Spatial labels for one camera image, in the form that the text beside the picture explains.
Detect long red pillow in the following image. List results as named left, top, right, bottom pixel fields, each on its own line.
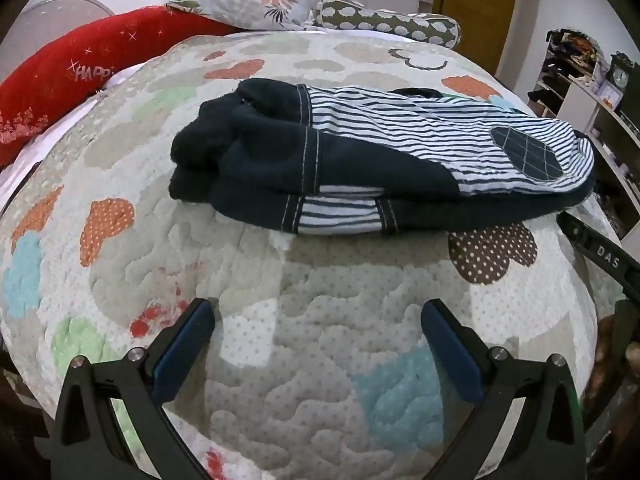
left=1, top=6, right=236, bottom=167

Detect olive cloud pattern bolster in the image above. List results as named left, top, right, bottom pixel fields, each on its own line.
left=314, top=0, right=461, bottom=49

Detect floral grey pillow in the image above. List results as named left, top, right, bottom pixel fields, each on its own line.
left=167, top=0, right=320, bottom=30

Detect dark green desk clock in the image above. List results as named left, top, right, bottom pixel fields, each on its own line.
left=606, top=52, right=639, bottom=116

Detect brown wooden door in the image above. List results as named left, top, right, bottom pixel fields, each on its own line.
left=433, top=0, right=515, bottom=75

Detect navy striped frog pants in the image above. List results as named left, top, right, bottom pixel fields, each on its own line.
left=168, top=78, right=594, bottom=235

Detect rounded grey headboard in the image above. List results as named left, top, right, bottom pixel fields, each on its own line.
left=0, top=0, right=117, bottom=68

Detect white storage shelf unit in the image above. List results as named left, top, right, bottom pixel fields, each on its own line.
left=527, top=28, right=639, bottom=240

